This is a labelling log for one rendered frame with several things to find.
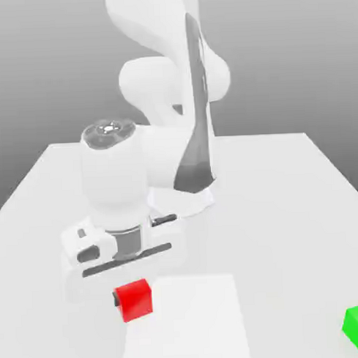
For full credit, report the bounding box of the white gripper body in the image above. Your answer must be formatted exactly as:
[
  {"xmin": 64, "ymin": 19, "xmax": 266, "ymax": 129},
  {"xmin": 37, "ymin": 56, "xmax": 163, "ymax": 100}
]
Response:
[{"xmin": 60, "ymin": 223, "xmax": 192, "ymax": 304}]

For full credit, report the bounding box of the small red cube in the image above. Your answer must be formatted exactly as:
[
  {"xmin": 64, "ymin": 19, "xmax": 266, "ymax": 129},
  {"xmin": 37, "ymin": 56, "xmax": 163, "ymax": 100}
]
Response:
[{"xmin": 112, "ymin": 277, "xmax": 154, "ymax": 324}]

